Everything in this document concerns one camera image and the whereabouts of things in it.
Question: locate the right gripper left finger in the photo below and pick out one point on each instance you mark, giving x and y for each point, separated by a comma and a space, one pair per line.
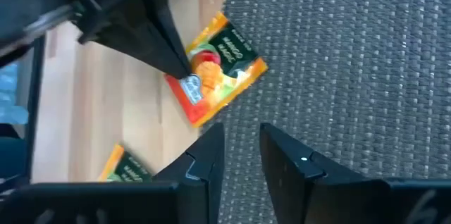
105, 206

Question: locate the mango tea sachet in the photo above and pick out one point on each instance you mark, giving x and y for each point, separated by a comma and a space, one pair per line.
130, 171

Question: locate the red peach tea packet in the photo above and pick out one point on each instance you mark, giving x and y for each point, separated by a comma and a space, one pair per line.
218, 76

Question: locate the dark grey woven placemat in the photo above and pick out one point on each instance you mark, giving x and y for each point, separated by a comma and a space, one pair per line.
352, 76

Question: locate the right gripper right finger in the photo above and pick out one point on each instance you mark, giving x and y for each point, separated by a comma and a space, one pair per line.
352, 203

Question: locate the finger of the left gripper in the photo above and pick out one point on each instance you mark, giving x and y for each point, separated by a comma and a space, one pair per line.
165, 12
130, 30

